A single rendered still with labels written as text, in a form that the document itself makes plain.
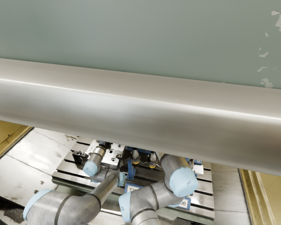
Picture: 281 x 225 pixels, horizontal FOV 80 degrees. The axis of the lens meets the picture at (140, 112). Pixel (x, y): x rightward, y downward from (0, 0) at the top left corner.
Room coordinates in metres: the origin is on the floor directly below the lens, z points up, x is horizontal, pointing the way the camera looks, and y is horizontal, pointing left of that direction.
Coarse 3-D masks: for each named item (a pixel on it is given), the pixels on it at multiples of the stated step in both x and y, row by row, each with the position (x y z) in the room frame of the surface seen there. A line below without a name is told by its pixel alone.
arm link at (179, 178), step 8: (160, 160) 0.31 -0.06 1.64; (168, 160) 0.30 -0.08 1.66; (176, 160) 0.29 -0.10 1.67; (184, 160) 0.29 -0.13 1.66; (168, 168) 0.27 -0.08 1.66; (176, 168) 0.27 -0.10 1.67; (184, 168) 0.26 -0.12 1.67; (168, 176) 0.26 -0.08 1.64; (176, 176) 0.24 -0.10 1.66; (184, 176) 0.24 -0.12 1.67; (192, 176) 0.24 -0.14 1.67; (168, 184) 0.25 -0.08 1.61; (176, 184) 0.23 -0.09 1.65; (184, 184) 0.22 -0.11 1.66; (192, 184) 0.22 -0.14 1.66; (176, 192) 0.21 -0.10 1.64; (184, 192) 0.22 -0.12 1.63; (192, 192) 0.23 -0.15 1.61
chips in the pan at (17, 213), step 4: (12, 204) 0.60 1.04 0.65; (8, 208) 0.56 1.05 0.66; (12, 208) 0.56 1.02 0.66; (16, 208) 0.56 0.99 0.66; (20, 208) 0.56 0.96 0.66; (24, 208) 0.56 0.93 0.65; (4, 212) 0.53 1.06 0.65; (8, 212) 0.53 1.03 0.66; (12, 212) 0.53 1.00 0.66; (16, 212) 0.53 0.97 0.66; (20, 212) 0.53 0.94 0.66; (8, 216) 0.51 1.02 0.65; (12, 216) 0.51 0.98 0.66; (16, 216) 0.51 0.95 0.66; (20, 216) 0.51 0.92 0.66; (16, 220) 0.48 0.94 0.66; (20, 220) 0.48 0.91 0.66; (24, 220) 0.48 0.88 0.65
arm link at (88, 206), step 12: (108, 180) 0.46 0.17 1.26; (120, 180) 0.51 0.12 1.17; (96, 192) 0.35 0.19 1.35; (108, 192) 0.39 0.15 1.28; (72, 204) 0.26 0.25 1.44; (84, 204) 0.27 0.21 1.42; (96, 204) 0.29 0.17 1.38; (60, 216) 0.23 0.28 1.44; (72, 216) 0.23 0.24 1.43; (84, 216) 0.24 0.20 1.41
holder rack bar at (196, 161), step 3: (129, 147) 0.71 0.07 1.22; (132, 147) 0.71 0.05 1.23; (138, 150) 0.68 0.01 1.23; (141, 150) 0.68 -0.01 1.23; (144, 150) 0.68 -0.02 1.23; (147, 150) 0.68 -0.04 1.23; (150, 150) 0.68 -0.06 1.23; (147, 153) 0.66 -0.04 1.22; (186, 159) 0.61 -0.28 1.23; (195, 162) 0.59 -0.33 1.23; (198, 162) 0.59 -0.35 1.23; (201, 162) 0.59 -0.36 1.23
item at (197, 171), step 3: (195, 165) 0.58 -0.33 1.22; (198, 165) 0.58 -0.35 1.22; (201, 165) 0.58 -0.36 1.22; (195, 168) 0.56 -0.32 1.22; (198, 168) 0.56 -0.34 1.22; (201, 168) 0.56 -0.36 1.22; (195, 171) 0.54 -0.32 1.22; (198, 171) 0.54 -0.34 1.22; (201, 171) 0.54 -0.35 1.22; (198, 174) 0.52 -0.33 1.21; (201, 174) 0.52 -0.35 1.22
